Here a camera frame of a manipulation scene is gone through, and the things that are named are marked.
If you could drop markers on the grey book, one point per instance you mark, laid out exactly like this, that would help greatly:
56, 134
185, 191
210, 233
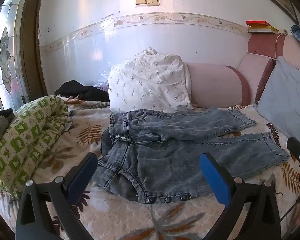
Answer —
261, 30

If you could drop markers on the cream wall switch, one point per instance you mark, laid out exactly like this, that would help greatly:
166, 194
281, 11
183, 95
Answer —
141, 1
153, 1

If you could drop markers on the yellow book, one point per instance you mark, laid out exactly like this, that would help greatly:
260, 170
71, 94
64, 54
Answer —
267, 27

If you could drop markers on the wooden door frame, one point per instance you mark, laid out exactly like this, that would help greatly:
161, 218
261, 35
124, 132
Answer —
35, 42

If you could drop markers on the red book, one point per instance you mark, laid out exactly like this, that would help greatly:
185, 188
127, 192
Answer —
256, 22

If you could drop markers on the blue denim pants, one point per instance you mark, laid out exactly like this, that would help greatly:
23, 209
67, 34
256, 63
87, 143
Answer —
165, 160

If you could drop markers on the pink padded headboard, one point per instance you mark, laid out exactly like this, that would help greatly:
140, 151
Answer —
262, 43

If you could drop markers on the large dark framed picture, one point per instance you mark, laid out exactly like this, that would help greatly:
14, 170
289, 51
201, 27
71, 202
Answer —
284, 2

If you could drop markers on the clear plastic bag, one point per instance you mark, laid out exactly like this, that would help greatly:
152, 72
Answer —
103, 82

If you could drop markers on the dark olive cloth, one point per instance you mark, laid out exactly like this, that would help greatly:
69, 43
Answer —
0, 125

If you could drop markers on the leaf print bed blanket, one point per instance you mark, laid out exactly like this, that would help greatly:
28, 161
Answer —
120, 217

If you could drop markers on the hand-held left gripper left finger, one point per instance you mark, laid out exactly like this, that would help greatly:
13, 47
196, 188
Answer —
82, 175

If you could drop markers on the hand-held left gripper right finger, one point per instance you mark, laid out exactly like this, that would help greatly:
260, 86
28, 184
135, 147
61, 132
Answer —
212, 177

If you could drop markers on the white leaf print pillow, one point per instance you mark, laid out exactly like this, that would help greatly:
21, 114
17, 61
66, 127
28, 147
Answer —
150, 85

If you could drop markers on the stained glass window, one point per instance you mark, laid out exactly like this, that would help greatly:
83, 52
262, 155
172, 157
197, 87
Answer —
5, 55

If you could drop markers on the light blue pillow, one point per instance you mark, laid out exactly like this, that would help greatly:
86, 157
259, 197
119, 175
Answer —
282, 97

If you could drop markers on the black cloth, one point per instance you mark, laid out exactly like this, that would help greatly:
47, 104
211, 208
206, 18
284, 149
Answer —
85, 91

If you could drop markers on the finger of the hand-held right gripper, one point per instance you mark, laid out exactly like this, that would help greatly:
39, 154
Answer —
298, 152

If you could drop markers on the pink bolster cushion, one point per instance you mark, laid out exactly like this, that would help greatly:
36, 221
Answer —
214, 82

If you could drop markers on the green patterned rolled blanket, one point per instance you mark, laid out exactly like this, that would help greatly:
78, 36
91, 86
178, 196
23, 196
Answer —
27, 135

